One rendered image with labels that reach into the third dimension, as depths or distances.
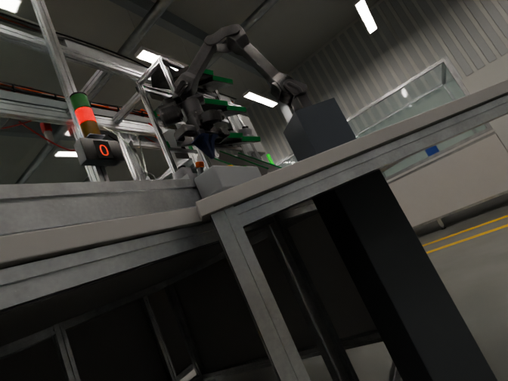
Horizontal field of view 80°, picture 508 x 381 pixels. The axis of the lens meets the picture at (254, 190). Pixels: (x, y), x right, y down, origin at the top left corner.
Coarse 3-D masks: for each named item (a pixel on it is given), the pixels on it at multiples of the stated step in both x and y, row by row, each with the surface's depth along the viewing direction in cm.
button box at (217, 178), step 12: (216, 168) 72; (228, 168) 76; (240, 168) 81; (252, 168) 86; (204, 180) 72; (216, 180) 71; (228, 180) 73; (240, 180) 78; (204, 192) 73; (216, 192) 71
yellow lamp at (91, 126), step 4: (88, 120) 93; (92, 120) 94; (80, 124) 93; (84, 124) 92; (88, 124) 93; (92, 124) 93; (96, 124) 95; (80, 128) 93; (84, 128) 92; (88, 128) 92; (92, 128) 93; (96, 128) 94; (84, 132) 92; (88, 132) 92; (92, 132) 92; (96, 132) 93; (100, 132) 95; (84, 136) 92
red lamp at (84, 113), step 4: (80, 108) 94; (84, 108) 94; (88, 108) 95; (76, 112) 94; (80, 112) 93; (84, 112) 93; (88, 112) 94; (92, 112) 96; (76, 116) 94; (80, 116) 93; (84, 116) 93; (88, 116) 94; (92, 116) 95; (80, 120) 93; (84, 120) 93
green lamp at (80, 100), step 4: (72, 96) 95; (76, 96) 94; (80, 96) 95; (84, 96) 96; (72, 100) 95; (76, 100) 94; (80, 100) 94; (84, 100) 95; (72, 104) 95; (76, 104) 94; (80, 104) 94; (84, 104) 94; (88, 104) 96; (76, 108) 94
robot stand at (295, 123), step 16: (304, 112) 89; (320, 112) 90; (336, 112) 91; (288, 128) 97; (304, 128) 88; (320, 128) 89; (336, 128) 89; (304, 144) 91; (320, 144) 87; (336, 144) 88
